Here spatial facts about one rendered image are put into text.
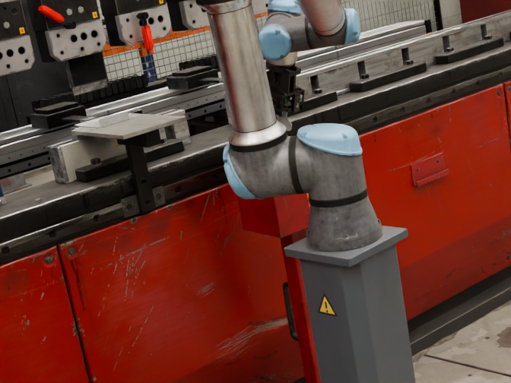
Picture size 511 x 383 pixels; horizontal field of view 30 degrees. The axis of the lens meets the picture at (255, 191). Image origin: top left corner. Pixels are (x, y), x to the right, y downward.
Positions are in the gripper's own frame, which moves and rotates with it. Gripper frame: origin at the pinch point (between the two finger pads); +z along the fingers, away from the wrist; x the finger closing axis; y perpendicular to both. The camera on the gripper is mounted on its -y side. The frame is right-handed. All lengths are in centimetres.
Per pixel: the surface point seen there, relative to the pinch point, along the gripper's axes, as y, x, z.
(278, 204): 9.1, -4.2, 14.1
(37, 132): -58, -34, 14
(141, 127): -13.8, -28.9, -4.4
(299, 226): 11.7, 1.2, 21.1
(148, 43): -35.5, -12.0, -14.6
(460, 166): -8, 91, 41
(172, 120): -10.9, -22.0, -5.5
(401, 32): -58, 112, 15
